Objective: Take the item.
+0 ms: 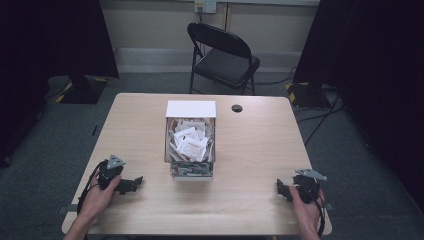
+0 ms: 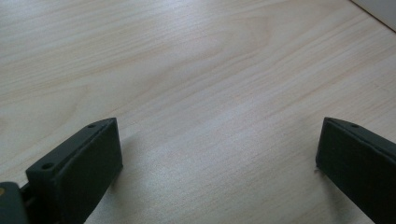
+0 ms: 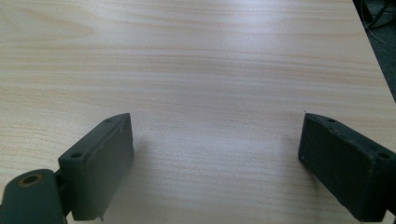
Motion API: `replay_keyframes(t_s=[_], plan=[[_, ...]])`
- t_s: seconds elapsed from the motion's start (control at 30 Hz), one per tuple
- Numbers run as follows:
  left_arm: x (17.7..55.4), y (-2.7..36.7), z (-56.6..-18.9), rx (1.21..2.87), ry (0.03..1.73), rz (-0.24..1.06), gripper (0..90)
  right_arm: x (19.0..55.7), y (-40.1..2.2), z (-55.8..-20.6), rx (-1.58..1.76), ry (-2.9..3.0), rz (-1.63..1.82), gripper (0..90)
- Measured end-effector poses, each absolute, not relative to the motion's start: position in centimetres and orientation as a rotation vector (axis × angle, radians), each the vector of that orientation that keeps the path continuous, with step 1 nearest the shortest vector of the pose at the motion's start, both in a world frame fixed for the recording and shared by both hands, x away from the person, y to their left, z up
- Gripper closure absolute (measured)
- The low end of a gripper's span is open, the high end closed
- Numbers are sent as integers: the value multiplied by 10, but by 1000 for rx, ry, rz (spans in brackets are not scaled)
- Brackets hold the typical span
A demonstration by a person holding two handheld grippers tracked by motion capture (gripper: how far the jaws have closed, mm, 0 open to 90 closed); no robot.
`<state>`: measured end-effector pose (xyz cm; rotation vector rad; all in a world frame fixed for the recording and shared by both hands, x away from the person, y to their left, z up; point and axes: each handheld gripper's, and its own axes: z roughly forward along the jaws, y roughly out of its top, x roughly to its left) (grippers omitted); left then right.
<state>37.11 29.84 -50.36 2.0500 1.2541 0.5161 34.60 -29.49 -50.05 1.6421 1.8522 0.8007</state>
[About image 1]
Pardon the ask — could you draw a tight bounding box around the left hand-held gripper cable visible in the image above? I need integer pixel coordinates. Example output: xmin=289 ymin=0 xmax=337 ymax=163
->
xmin=76 ymin=160 xmax=108 ymax=216

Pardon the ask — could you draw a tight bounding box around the hand-held gripper cable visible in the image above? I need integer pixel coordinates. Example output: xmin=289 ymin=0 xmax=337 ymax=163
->
xmin=312 ymin=193 xmax=328 ymax=238
xmin=76 ymin=160 xmax=108 ymax=216

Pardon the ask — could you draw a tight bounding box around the black floor cable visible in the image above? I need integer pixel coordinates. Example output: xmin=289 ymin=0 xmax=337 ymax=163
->
xmin=254 ymin=65 xmax=298 ymax=86
xmin=295 ymin=89 xmax=348 ymax=148

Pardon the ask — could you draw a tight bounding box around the white wall socket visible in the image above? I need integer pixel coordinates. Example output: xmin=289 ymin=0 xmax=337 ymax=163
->
xmin=194 ymin=0 xmax=218 ymax=15

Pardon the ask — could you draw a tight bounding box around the thin wall conduit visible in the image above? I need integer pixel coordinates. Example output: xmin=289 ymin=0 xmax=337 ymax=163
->
xmin=223 ymin=1 xmax=232 ymax=32

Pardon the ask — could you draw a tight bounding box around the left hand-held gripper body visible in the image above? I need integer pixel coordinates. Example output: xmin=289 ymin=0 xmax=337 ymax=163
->
xmin=96 ymin=154 xmax=127 ymax=192

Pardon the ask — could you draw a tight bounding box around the person's right hand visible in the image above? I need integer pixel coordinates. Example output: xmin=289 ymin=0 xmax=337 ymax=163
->
xmin=288 ymin=184 xmax=326 ymax=232

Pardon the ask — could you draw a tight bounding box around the black stand base yellow tape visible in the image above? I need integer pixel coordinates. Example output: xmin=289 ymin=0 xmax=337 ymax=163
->
xmin=55 ymin=75 xmax=110 ymax=106
xmin=284 ymin=81 xmax=332 ymax=110

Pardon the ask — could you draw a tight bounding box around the pile of white paper packets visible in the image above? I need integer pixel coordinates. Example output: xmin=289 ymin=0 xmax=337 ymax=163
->
xmin=167 ymin=117 xmax=215 ymax=164

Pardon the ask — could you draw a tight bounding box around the person's left hand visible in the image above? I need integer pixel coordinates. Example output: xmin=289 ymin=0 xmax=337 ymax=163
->
xmin=77 ymin=174 xmax=123 ymax=222

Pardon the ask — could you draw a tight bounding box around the right hand-held gripper cable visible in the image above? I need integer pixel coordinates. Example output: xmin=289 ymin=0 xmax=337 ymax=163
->
xmin=312 ymin=193 xmax=328 ymax=238

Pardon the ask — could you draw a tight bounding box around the black folding chair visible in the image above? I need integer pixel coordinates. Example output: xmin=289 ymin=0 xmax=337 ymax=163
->
xmin=186 ymin=21 xmax=261 ymax=97

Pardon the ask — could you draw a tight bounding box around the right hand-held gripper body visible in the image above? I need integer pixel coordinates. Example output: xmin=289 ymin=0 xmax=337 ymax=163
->
xmin=292 ymin=168 xmax=328 ymax=205

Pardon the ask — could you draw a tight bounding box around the black curtain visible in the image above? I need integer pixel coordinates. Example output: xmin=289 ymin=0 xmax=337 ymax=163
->
xmin=0 ymin=0 xmax=120 ymax=168
xmin=292 ymin=0 xmax=424 ymax=214

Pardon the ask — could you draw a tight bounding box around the clear acrylic box white lid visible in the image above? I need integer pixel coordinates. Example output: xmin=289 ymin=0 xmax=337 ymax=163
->
xmin=163 ymin=99 xmax=218 ymax=183

